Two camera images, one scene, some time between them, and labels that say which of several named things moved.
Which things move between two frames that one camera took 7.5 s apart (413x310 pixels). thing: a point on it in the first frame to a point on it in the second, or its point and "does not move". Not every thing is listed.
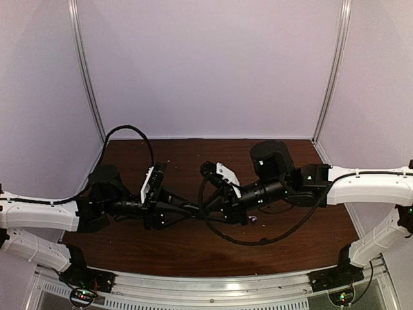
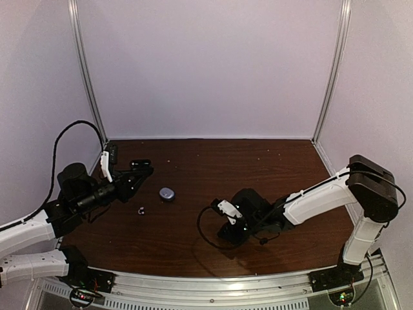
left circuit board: [81, 298] does not move
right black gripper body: [239, 216] to [237, 237]
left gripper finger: [184, 205] to [131, 174]
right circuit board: [342, 298] does not move
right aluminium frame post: [337, 62] does not move
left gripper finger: [177, 218] to [140, 170]
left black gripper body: [149, 217] to [121, 193]
